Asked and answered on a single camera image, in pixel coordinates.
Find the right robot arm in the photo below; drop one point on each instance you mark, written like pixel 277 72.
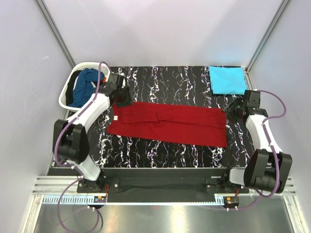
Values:
pixel 269 167

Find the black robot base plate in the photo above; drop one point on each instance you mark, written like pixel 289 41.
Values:
pixel 120 180

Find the aluminium rail with connectors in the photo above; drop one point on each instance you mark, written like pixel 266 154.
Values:
pixel 114 199

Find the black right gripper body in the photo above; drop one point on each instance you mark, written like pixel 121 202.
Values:
pixel 231 110

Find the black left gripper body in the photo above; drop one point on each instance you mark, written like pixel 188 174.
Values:
pixel 125 99

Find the blue t shirt in basket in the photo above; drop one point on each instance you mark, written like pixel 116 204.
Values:
pixel 84 87

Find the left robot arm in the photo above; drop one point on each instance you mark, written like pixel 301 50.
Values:
pixel 70 141

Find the black garment in basket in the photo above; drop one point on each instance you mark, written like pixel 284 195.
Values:
pixel 70 87

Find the folded cyan t shirt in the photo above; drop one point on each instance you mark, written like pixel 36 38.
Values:
pixel 227 80

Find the white perforated laundry basket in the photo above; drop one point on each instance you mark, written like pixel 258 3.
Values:
pixel 104 68

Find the red t shirt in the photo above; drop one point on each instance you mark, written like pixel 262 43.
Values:
pixel 181 124

